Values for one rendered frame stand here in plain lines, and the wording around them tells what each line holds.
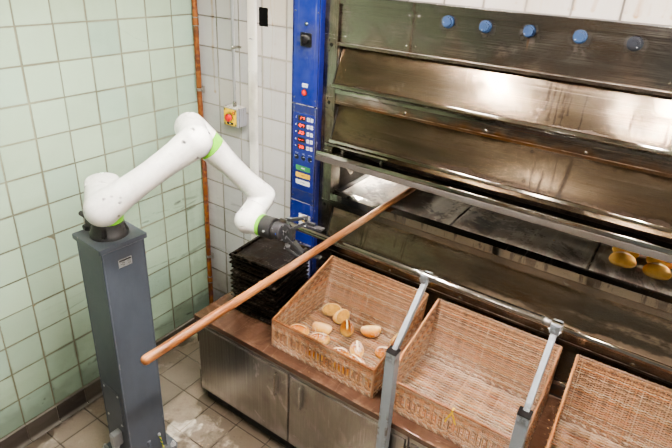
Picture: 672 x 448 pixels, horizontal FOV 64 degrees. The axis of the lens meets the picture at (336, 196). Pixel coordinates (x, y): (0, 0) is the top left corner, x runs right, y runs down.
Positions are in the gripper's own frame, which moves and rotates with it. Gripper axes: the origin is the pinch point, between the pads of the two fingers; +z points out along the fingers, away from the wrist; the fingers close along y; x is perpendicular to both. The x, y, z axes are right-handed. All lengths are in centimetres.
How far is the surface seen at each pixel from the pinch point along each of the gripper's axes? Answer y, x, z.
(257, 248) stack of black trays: 29, -31, -52
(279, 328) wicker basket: 52, -9, -21
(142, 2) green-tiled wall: -82, -21, -117
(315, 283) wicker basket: 42, -40, -22
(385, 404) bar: 53, 7, 39
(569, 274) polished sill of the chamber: 3, -44, 88
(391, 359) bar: 31, 10, 40
